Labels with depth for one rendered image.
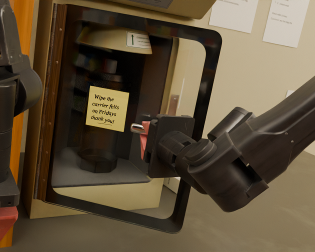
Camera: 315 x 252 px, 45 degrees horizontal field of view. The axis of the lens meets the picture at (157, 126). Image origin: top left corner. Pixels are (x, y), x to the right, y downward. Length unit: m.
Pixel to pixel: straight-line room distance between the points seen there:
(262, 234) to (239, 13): 0.86
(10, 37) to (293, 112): 0.30
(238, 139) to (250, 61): 1.18
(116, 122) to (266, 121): 0.36
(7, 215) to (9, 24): 0.19
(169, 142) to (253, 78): 1.11
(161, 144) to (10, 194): 0.25
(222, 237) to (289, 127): 0.53
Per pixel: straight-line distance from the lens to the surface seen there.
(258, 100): 1.69
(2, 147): 0.41
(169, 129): 0.58
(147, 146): 0.59
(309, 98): 0.44
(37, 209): 0.86
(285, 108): 0.45
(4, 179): 0.43
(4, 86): 0.39
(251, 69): 1.62
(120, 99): 0.71
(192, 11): 0.84
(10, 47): 0.39
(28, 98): 0.45
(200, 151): 0.44
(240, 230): 0.98
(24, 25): 0.66
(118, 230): 0.86
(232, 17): 1.51
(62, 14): 0.74
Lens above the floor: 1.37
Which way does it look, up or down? 14 degrees down
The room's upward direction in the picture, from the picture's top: 10 degrees clockwise
